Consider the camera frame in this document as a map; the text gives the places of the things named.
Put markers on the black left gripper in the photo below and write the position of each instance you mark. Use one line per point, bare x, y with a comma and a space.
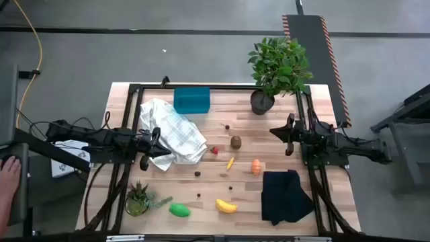
148, 141

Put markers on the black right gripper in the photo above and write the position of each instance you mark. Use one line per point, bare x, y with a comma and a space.
295, 136

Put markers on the orange toy fruit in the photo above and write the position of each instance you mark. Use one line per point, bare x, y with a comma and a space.
256, 167

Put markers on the brown toy kiwi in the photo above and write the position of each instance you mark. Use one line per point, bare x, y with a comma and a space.
236, 142

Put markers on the red toy strawberry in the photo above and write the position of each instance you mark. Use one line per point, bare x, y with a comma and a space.
214, 150

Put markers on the dark red toy cherry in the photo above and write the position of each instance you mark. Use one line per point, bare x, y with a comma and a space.
227, 127

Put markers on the small yellow toy pepper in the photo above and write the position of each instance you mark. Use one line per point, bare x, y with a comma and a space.
230, 163

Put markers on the green toy vegetable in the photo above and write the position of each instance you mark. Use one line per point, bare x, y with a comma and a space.
179, 210

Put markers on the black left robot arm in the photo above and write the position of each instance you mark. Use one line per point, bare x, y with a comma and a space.
100, 138

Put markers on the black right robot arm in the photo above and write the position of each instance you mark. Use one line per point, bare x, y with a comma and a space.
352, 148

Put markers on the person's forearm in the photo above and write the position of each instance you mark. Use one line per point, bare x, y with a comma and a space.
4, 215

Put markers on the teal plastic tupperware container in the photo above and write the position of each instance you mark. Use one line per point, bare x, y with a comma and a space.
191, 100

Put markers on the white plaid kitchen towel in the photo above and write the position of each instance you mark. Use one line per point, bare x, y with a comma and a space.
174, 134

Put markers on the small succulent in glass pot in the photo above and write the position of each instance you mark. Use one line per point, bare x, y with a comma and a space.
137, 200

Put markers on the leafy green plant black pot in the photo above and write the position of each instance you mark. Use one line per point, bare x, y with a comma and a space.
279, 67

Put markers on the dark navy cloth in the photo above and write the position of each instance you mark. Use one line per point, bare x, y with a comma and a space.
284, 198

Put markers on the yellow toy banana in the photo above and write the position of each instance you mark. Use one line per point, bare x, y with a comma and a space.
225, 206

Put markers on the black striped-edge floor mat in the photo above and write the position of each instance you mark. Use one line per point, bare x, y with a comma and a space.
309, 50

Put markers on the white printed box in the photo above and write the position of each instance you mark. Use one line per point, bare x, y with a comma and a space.
67, 164

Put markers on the black diagonal support beam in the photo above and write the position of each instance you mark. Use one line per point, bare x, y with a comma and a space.
50, 151

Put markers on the grey metal cart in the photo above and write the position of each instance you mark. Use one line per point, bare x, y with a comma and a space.
421, 101

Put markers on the grey desk panel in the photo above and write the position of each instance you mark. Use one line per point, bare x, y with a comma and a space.
23, 188
8, 101

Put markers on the person's hand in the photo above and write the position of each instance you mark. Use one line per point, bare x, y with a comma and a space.
9, 178

